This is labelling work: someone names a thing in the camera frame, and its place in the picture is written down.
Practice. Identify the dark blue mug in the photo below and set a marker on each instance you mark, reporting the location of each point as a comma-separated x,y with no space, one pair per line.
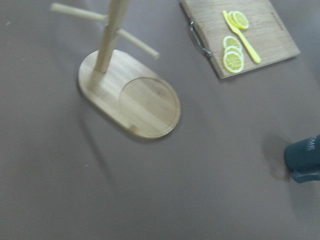
303,159

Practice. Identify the wooden cup storage rack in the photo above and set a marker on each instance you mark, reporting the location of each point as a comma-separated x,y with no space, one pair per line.
120,86

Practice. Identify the lemon slice middle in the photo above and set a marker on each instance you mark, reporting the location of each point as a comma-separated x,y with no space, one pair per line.
233,48

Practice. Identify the yellow plastic knife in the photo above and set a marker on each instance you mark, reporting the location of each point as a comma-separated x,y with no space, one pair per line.
251,51

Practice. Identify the lemon slice under knife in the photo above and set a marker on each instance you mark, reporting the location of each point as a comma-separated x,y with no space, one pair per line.
238,19

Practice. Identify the wooden cutting board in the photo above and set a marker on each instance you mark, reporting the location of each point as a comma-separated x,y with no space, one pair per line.
266,32

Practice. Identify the lemon slice near handle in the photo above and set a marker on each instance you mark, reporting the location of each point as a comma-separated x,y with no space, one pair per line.
233,62

